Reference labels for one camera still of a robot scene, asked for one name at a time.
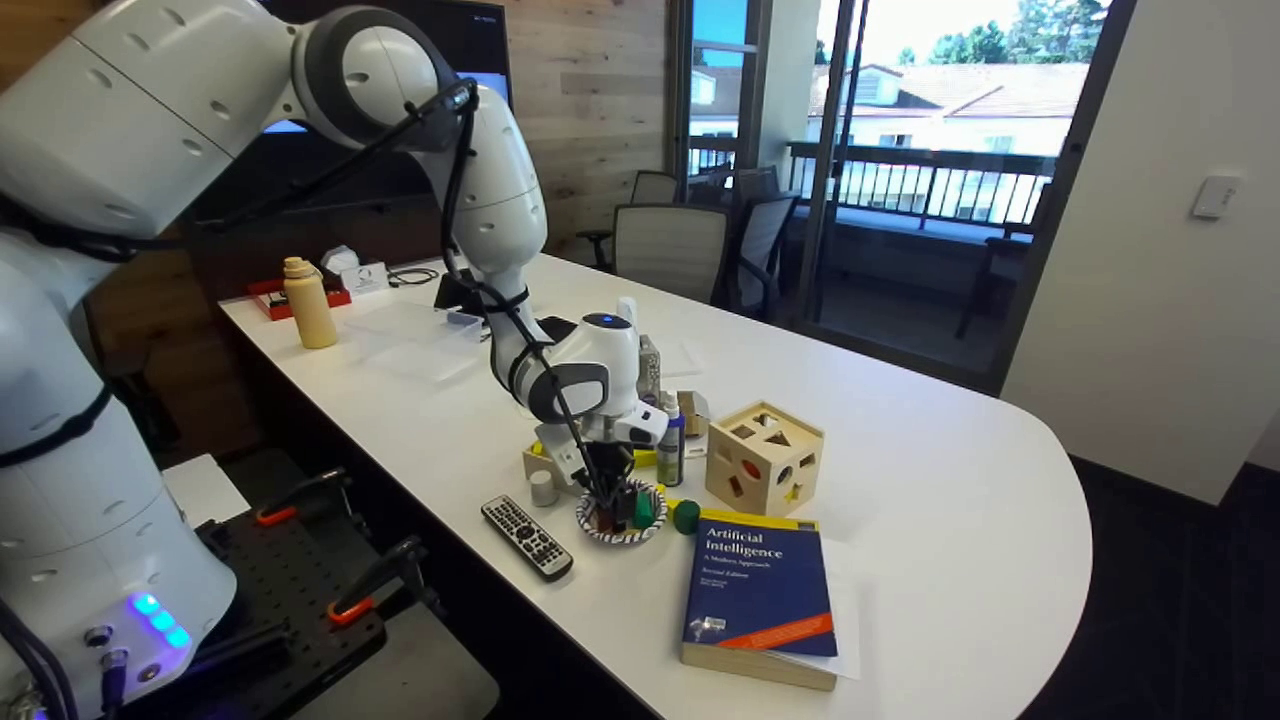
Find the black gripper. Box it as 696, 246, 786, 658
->
535, 404, 668, 495

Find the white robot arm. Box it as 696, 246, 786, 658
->
0, 0, 664, 492

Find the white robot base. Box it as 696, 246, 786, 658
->
0, 228, 236, 720

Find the blue patterned white bowl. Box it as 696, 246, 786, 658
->
578, 489, 664, 546

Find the white round cup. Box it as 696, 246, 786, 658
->
530, 468, 565, 507

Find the small clear glue bottle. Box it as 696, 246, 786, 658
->
657, 415, 683, 489

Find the green round block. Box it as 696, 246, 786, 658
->
673, 498, 701, 535

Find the black white remote control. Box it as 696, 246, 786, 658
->
479, 495, 571, 581

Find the wooden shape sorter cube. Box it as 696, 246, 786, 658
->
704, 400, 825, 517

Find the blue hardcover book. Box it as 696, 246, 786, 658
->
681, 511, 841, 691

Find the grey office chair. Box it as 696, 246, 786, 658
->
584, 172, 796, 318

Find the tan plastic bottle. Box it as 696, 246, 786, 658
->
284, 257, 336, 348

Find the red flat tray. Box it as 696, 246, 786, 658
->
248, 279, 350, 318

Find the black clamp orange handle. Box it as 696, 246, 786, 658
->
323, 535, 430, 626
254, 468, 354, 529

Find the white wall light switch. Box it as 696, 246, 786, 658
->
1187, 172, 1242, 222

